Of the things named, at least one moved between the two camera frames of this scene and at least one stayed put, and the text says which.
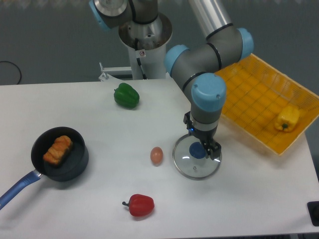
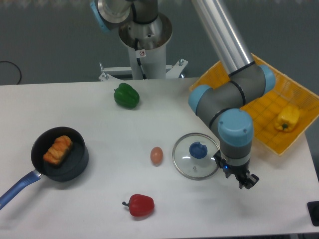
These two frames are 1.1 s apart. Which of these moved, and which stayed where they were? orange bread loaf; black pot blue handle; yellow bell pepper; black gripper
Moved: black gripper
Stayed: orange bread loaf; black pot blue handle; yellow bell pepper
